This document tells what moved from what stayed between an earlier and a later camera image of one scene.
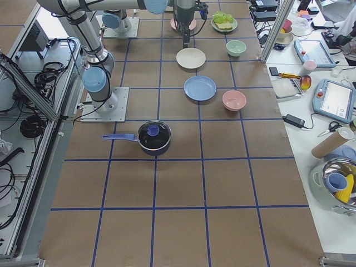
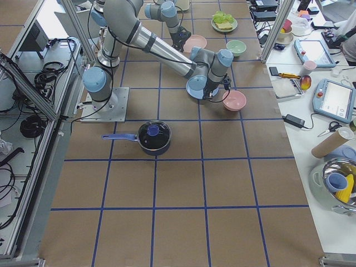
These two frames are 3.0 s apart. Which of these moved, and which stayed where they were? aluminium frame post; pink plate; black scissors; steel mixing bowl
Moved: pink plate
Stayed: steel mixing bowl; black scissors; aluminium frame post
